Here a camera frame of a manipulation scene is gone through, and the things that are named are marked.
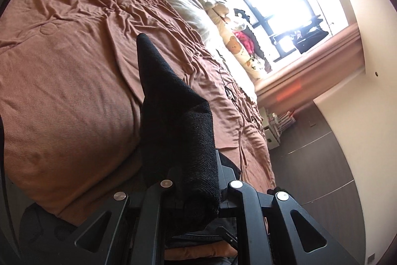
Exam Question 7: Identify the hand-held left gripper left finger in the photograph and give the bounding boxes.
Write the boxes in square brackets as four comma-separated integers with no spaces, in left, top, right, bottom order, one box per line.
[74,168,184,265]

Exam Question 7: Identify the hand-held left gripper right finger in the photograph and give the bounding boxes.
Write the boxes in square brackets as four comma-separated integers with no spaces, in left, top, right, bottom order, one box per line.
[215,150,360,265]

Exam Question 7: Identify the black pants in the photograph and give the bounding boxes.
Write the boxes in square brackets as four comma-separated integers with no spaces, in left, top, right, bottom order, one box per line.
[136,33,223,231]

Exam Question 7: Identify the white nightstand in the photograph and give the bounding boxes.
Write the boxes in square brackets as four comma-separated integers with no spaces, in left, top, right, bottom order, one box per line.
[259,107,281,150]

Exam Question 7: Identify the pink curtain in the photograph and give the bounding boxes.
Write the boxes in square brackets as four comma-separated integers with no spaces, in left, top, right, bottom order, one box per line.
[256,23,365,106]

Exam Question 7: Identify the brown blanket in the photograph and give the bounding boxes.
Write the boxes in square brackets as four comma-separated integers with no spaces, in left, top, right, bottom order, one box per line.
[0,0,276,228]

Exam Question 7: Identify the red cloth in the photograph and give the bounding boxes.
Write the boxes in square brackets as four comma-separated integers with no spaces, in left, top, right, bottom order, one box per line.
[234,31,256,51]

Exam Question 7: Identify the hanging dark clothes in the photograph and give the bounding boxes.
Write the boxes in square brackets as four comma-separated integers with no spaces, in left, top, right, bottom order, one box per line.
[293,14,330,55]

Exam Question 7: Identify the black ruffled cloth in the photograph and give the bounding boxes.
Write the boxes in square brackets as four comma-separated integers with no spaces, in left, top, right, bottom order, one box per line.
[232,9,273,73]

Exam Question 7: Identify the cream plush toy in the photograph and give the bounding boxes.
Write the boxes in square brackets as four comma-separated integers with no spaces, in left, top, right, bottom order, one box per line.
[203,0,232,23]

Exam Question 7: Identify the black charger cable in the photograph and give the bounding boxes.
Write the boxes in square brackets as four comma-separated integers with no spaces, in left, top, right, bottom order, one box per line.
[215,66,259,126]

